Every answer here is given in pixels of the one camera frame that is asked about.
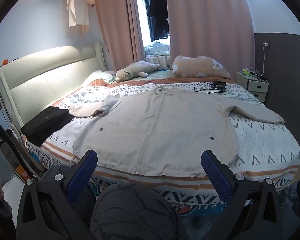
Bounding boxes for bear print pillow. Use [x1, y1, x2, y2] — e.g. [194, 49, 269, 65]
[172, 55, 232, 80]

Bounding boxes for white nightstand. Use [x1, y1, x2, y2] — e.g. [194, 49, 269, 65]
[236, 72, 269, 102]

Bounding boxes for beige seal plush toy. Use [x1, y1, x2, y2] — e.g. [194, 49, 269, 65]
[115, 61, 161, 82]

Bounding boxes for black charger with cable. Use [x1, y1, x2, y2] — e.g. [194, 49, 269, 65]
[194, 80, 227, 93]

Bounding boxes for black folded clothes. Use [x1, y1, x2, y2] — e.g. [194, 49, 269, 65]
[20, 106, 75, 147]

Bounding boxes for pale green pillow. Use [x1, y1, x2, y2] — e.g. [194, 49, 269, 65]
[84, 70, 117, 85]

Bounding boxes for beige zip jacket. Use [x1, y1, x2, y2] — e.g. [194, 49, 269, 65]
[69, 85, 285, 178]

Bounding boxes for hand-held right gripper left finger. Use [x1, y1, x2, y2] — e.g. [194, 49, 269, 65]
[16, 150, 98, 240]

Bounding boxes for hanging white shirt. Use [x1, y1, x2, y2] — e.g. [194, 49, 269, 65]
[66, 0, 90, 33]

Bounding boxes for thick black cable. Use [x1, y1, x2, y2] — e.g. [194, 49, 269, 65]
[0, 115, 37, 183]

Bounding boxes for white wall charger with cable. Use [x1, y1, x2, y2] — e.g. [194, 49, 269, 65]
[261, 42, 270, 77]

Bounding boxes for hanging dark coat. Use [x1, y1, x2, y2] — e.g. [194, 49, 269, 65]
[147, 0, 170, 41]

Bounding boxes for patterned bedspread bed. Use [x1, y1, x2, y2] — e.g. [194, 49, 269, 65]
[24, 76, 300, 217]

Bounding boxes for light blue bedding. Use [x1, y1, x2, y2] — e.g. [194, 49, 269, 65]
[144, 41, 171, 57]

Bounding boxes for pink curtain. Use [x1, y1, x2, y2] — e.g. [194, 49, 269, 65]
[93, 0, 147, 72]
[164, 0, 255, 77]

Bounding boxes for cream padded headboard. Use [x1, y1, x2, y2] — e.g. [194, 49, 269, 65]
[0, 41, 108, 140]

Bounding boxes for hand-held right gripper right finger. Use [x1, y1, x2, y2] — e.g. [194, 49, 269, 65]
[201, 150, 283, 240]

